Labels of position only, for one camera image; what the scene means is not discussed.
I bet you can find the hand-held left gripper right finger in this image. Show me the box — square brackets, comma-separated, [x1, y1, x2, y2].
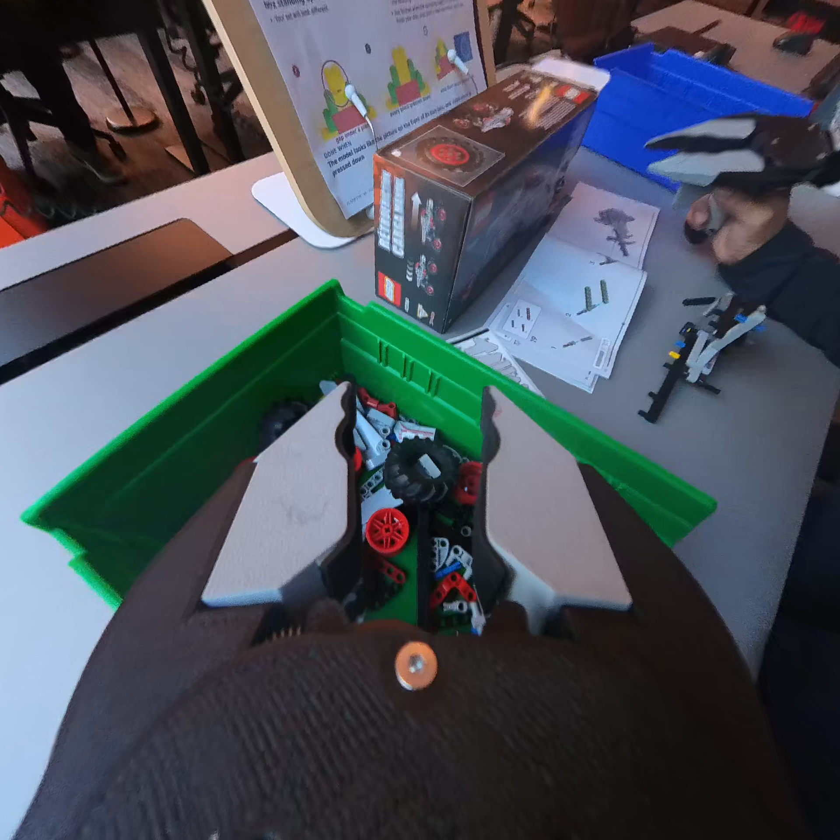
[478, 386, 635, 636]

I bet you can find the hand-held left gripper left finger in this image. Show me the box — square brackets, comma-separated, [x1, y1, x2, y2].
[200, 381, 365, 608]

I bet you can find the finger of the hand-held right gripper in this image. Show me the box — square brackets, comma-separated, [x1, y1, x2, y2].
[645, 115, 767, 158]
[648, 155, 731, 193]

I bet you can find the pile of small lego pieces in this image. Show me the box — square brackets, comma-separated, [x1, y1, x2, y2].
[259, 381, 490, 637]

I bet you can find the green plastic bin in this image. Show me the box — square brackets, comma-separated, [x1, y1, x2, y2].
[20, 279, 718, 608]

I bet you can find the partly built lego model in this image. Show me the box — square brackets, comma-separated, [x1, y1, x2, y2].
[638, 292, 769, 424]

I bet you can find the person's right forearm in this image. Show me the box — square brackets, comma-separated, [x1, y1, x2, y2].
[718, 220, 840, 368]

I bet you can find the black lego tire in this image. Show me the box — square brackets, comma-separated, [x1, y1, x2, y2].
[259, 400, 309, 447]
[384, 440, 463, 505]

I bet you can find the lego instruction booklet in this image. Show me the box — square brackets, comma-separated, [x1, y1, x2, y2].
[489, 180, 660, 395]

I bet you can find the lego sticker sheet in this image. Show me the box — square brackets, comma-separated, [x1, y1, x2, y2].
[446, 328, 546, 398]

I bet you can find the black lego set box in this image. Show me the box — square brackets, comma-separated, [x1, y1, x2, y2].
[373, 54, 613, 334]

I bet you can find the person's right hand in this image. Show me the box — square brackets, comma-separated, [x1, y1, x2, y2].
[684, 184, 798, 265]

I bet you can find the blue plastic bin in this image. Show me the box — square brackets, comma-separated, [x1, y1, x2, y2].
[583, 42, 815, 191]

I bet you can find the black device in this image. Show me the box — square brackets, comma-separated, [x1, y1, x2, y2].
[773, 12, 829, 55]

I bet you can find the grey background table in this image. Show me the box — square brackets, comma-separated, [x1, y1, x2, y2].
[630, 0, 840, 99]

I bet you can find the black chair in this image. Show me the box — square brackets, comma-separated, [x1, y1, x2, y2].
[0, 0, 224, 191]
[495, 0, 634, 63]

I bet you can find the person's leg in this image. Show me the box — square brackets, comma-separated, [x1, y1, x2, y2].
[758, 394, 840, 840]

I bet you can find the white poster stand base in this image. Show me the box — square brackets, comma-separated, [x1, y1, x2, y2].
[251, 172, 375, 249]

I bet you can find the wooden framed instruction poster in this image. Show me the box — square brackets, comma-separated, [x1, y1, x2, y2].
[202, 0, 496, 240]

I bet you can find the orange crate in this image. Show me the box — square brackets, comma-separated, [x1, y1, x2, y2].
[0, 157, 50, 240]

